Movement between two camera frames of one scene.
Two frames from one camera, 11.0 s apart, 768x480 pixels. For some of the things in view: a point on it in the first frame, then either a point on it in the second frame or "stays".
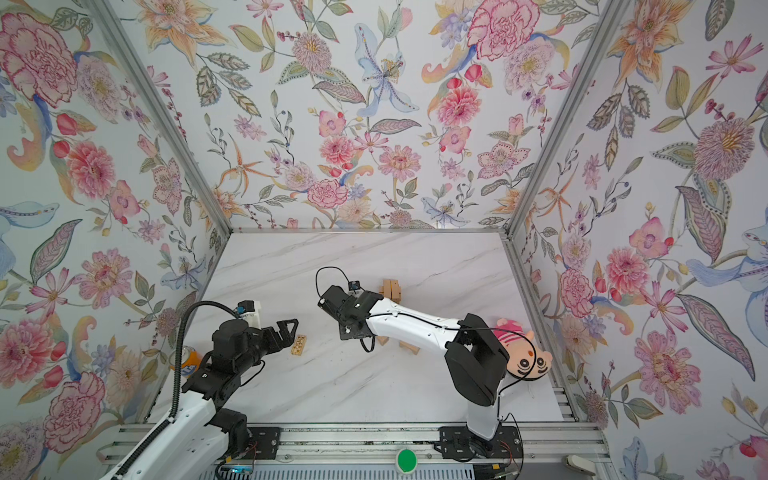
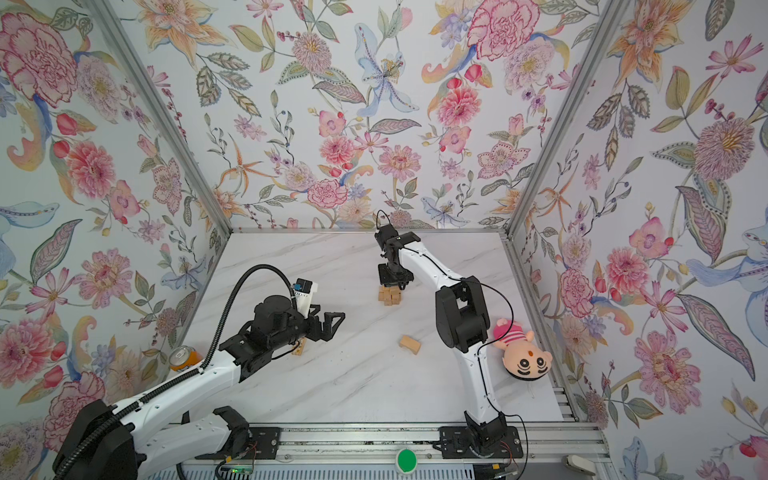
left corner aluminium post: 115,19 stays
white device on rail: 580,464 stays
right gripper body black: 343,331 → 391,277
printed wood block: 298,345 stays
